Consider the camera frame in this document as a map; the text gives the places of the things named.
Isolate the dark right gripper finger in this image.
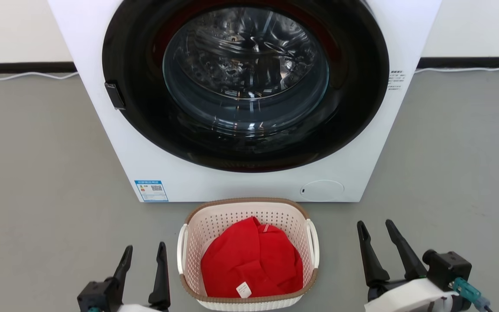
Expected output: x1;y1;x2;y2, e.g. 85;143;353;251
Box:
385;219;428;282
356;221;391;288

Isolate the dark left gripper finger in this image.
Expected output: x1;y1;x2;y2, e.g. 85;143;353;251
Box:
113;245;133;286
149;242;171;310

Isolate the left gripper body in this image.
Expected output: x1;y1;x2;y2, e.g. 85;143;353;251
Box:
117;303;160;312

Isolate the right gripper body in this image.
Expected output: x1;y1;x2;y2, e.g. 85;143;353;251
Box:
364;277;460;312

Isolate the white perforated laundry basket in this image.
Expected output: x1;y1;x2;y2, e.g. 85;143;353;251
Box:
177;198;320;312

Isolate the blue energy label sticker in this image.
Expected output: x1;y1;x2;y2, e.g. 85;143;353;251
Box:
134;180;169;202

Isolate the red garment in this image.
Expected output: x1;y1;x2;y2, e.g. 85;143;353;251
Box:
201;216;304;299

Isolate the round white filter cover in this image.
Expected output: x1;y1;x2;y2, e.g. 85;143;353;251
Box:
300;179;345;202

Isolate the white front-load washing machine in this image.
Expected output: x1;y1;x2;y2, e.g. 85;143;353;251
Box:
48;0;443;203

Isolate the round dark glass washer door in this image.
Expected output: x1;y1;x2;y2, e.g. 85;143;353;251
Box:
101;0;390;173

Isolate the green plug cable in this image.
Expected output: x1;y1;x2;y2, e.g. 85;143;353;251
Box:
452;277;495;312

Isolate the black door handle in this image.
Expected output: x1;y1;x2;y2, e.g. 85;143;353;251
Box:
104;81;126;110

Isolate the thin white cable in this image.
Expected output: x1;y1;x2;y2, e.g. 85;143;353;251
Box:
0;64;499;81

